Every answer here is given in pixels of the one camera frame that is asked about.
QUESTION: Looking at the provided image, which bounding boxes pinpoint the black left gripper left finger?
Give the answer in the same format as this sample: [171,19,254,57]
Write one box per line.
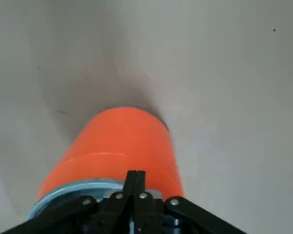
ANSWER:
[0,170,138,234]

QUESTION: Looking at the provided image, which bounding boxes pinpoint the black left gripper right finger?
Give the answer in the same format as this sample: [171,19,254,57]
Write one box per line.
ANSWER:
[133,170,248,234]

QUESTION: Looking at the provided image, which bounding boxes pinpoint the red trash bin silver lid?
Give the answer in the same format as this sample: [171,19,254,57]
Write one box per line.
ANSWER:
[25,106,186,223]

